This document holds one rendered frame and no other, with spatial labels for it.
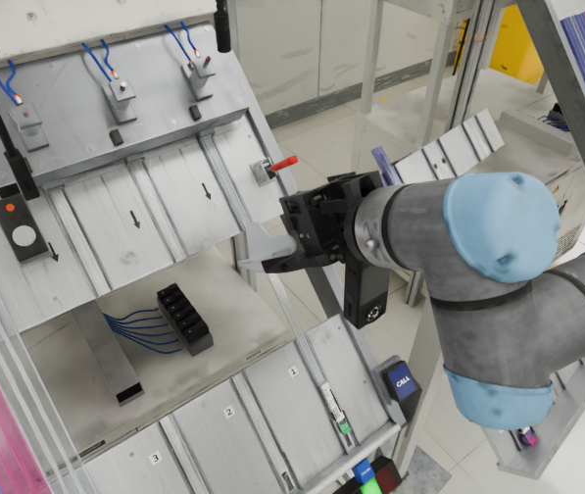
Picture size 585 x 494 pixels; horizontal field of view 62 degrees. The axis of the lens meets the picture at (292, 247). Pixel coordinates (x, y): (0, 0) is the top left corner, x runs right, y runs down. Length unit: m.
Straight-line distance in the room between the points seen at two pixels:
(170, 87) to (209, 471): 0.52
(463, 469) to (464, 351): 1.28
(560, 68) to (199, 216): 0.91
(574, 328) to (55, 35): 0.63
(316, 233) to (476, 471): 1.26
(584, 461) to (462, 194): 1.50
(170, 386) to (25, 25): 0.64
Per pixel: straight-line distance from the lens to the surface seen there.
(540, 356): 0.41
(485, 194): 0.34
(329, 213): 0.49
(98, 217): 0.70
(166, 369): 1.03
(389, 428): 0.82
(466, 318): 0.38
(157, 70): 0.72
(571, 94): 1.32
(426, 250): 0.37
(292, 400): 0.76
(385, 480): 0.87
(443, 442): 1.67
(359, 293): 0.51
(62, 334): 1.15
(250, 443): 0.74
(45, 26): 0.70
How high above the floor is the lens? 1.45
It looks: 43 degrees down
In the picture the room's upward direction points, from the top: straight up
